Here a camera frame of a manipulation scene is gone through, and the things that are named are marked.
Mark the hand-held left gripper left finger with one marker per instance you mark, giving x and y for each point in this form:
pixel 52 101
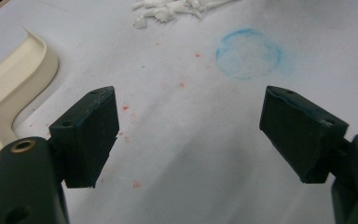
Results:
pixel 88 137

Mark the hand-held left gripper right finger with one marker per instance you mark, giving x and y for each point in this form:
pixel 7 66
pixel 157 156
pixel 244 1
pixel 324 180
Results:
pixel 301 133

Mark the cream plastic dustpan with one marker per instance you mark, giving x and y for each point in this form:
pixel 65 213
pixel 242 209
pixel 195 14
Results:
pixel 15 81

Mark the pile of white paper scraps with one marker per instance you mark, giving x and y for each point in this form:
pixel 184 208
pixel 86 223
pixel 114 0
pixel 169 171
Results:
pixel 167 11

